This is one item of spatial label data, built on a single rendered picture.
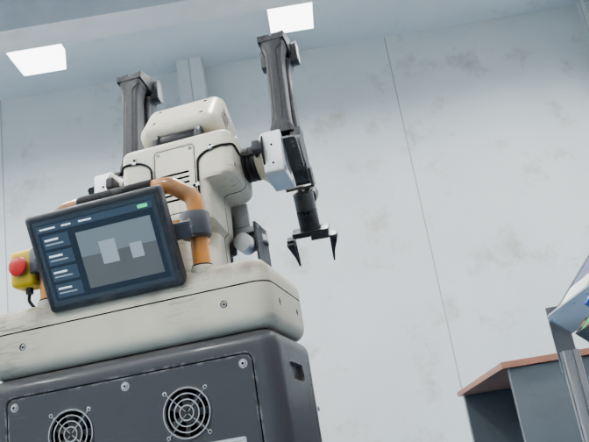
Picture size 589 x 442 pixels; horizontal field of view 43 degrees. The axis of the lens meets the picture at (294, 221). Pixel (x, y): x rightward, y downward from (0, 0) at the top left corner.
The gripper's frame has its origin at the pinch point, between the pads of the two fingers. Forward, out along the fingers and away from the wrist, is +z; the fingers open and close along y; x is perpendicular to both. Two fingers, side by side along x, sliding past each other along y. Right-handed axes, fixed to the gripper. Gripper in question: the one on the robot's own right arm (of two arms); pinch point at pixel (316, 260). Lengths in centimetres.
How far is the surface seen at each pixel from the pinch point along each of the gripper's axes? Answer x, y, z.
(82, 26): -480, 207, -120
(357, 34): -745, -36, -66
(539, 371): -106, -75, 96
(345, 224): -636, 19, 139
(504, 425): -214, -69, 180
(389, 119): -703, -54, 39
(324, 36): -734, 3, -72
